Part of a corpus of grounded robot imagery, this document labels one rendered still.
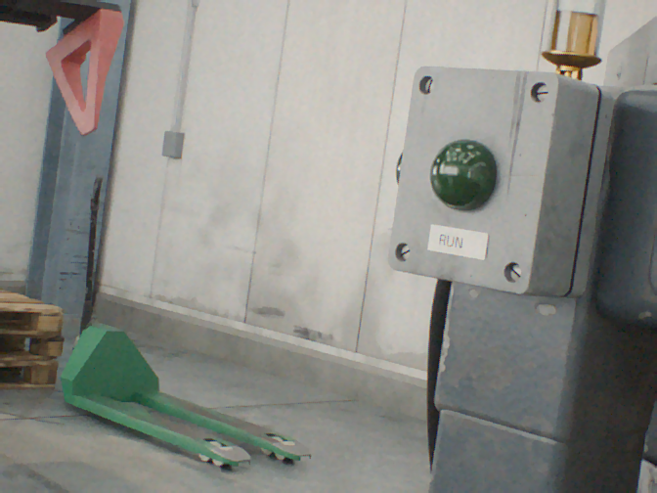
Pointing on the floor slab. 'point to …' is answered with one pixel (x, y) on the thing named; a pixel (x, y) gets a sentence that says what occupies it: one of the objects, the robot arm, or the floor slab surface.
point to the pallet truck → (119, 356)
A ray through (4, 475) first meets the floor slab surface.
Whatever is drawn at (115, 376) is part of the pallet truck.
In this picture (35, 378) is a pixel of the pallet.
